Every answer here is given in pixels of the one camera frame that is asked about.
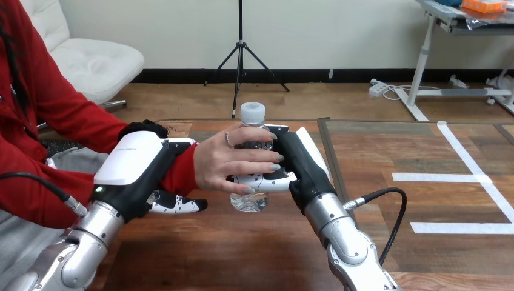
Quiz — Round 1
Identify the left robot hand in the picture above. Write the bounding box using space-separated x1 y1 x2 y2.
90 119 209 224

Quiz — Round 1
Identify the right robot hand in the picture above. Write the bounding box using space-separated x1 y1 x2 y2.
227 123 336 212

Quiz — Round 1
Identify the person's hand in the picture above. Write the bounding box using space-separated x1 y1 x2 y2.
193 122 285 196

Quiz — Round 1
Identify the clear water bottle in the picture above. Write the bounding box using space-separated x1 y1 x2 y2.
229 101 275 213

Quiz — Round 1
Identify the person's forearm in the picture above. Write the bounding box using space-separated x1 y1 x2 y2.
44 112 201 230

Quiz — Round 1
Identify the person's body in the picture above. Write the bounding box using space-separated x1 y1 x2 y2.
0 0 130 291

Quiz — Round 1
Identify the black tripod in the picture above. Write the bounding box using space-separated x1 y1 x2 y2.
203 0 291 119

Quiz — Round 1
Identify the white cushioned chair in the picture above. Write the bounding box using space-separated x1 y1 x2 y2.
20 0 145 112

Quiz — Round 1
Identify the white power strip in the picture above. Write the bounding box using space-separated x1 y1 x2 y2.
367 78 390 98

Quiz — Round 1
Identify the white desk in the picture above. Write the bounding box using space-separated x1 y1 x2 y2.
393 0 514 123

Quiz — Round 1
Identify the orange thing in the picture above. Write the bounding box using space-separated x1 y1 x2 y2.
460 0 509 14

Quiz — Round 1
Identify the black cable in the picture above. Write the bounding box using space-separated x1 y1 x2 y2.
342 187 408 266
0 172 88 218

